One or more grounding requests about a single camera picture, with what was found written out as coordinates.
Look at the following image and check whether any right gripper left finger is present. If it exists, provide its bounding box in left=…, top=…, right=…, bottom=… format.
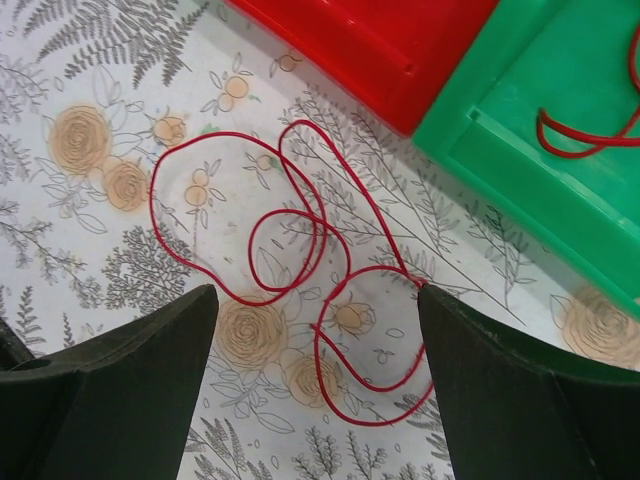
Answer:
left=1, top=285, right=219, bottom=479

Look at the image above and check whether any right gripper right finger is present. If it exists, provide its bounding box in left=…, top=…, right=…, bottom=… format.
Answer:
left=418, top=285, right=639, bottom=480

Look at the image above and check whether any floral table mat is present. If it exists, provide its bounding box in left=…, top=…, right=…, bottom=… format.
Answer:
left=1, top=1, right=639, bottom=479

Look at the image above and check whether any right green bin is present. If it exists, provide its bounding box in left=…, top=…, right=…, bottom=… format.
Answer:
left=413, top=1, right=639, bottom=313

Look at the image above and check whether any red bin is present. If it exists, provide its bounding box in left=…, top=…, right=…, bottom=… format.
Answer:
left=232, top=0, right=498, bottom=136

